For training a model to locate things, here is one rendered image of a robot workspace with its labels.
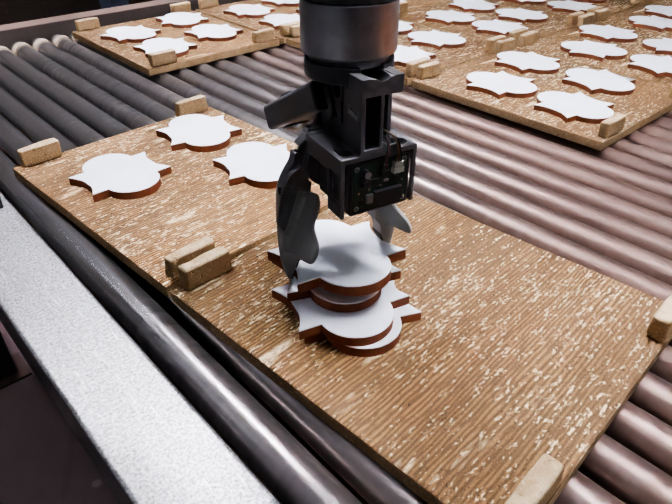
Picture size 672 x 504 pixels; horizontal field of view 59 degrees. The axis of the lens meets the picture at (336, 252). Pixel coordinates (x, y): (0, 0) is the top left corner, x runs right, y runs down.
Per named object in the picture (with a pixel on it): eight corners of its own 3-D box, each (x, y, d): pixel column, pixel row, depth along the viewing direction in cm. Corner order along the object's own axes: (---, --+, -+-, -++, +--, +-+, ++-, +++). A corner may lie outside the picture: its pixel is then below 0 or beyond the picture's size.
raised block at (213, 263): (188, 293, 62) (184, 272, 61) (178, 286, 63) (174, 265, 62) (233, 269, 66) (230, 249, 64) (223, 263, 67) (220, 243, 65)
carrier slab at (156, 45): (149, 76, 126) (146, 55, 123) (73, 38, 151) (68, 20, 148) (279, 45, 145) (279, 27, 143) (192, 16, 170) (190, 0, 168)
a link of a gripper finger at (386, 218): (410, 271, 57) (379, 207, 51) (377, 241, 62) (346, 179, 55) (435, 252, 58) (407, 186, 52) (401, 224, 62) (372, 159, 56)
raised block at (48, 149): (25, 169, 86) (19, 151, 85) (20, 165, 87) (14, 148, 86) (64, 156, 90) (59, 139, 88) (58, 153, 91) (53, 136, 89)
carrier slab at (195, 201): (168, 299, 64) (165, 287, 63) (15, 177, 88) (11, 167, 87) (378, 188, 85) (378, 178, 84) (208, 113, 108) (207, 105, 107)
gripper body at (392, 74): (337, 228, 48) (337, 81, 41) (291, 184, 54) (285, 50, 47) (415, 205, 51) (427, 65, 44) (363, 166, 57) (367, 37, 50)
